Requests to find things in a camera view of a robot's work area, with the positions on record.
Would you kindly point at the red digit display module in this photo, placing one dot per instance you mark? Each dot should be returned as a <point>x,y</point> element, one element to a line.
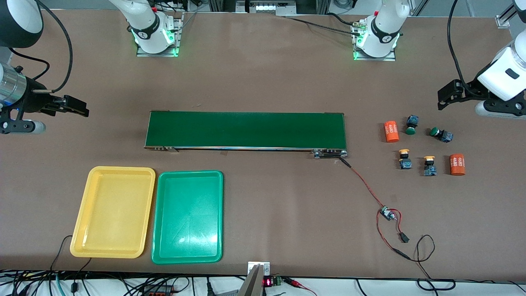
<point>268,282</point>

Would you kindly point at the green plastic tray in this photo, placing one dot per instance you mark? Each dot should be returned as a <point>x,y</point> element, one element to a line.
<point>188,218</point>

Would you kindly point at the green conveyor belt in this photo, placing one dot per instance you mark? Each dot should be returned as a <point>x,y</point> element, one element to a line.
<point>246,129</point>

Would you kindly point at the red alligator clip lead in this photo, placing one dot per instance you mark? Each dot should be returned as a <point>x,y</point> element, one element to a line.
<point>296,283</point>

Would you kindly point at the aluminium frame profile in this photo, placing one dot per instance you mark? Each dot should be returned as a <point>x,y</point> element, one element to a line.
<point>503,19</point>

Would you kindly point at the green push button switch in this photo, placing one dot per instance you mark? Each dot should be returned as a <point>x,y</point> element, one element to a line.
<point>444,135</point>
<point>412,121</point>

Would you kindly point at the yellow plastic tray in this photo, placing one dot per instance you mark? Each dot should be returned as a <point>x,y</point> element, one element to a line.
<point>113,211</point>

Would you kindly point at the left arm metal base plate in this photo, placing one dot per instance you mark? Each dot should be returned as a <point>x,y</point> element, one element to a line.
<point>390,58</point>

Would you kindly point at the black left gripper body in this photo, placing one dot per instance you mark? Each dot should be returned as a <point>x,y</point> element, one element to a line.
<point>469,90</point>

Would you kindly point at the small metal bracket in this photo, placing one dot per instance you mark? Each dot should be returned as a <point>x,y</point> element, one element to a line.
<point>265,269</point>

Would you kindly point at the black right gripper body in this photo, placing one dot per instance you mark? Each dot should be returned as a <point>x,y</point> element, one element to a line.
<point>31,101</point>

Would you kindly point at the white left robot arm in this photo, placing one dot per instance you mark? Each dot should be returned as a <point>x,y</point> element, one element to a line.
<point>382,33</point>

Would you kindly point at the yellow push button switch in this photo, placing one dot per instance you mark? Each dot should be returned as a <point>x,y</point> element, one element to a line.
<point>405,164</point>
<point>430,170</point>

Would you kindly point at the orange cylinder white 4680 print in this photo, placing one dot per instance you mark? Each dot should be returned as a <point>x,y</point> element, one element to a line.
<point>391,131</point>
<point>457,164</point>

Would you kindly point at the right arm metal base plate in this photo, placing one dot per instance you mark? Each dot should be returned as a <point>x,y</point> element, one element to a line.
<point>179,37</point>

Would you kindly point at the small speed controller board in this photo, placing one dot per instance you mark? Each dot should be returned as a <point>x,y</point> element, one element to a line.
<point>386,213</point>

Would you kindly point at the white background device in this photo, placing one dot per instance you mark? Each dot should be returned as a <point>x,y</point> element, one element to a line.
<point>267,7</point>

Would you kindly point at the orange black power strip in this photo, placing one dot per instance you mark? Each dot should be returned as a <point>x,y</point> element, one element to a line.
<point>158,292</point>

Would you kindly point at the grey wedge camera mount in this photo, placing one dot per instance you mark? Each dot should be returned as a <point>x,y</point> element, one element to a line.
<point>252,285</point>

